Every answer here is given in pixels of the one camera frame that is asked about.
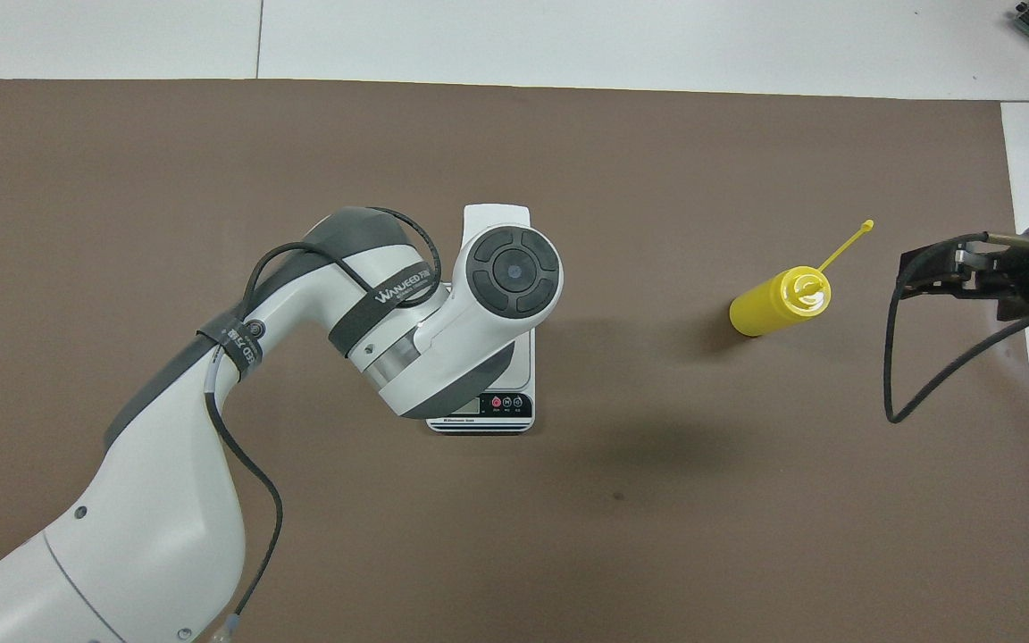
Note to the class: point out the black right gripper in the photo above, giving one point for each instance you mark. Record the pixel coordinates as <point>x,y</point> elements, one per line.
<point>1028,272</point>

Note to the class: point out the yellow squeeze bottle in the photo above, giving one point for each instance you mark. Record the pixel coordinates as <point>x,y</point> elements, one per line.
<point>769,308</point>

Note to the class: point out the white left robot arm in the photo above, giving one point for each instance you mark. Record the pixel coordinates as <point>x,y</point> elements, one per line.
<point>166,536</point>

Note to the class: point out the silver digital kitchen scale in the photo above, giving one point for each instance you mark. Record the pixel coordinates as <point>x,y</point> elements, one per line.
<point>506,413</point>

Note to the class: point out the brown paper table mat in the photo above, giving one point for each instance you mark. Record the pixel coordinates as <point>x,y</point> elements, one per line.
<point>747,536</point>

